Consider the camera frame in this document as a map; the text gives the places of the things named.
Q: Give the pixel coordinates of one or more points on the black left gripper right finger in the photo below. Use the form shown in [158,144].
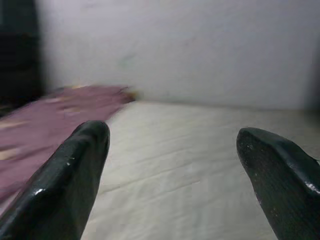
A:
[285,185]

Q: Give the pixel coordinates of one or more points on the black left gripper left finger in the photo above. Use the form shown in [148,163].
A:
[62,180]

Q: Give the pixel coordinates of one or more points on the black furniture unit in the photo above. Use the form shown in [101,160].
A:
[20,50]

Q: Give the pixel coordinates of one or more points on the quilted cream mattress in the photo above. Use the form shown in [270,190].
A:
[175,162]

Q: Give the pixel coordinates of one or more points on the pink cartoon mouse blanket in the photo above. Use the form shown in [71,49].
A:
[50,117]

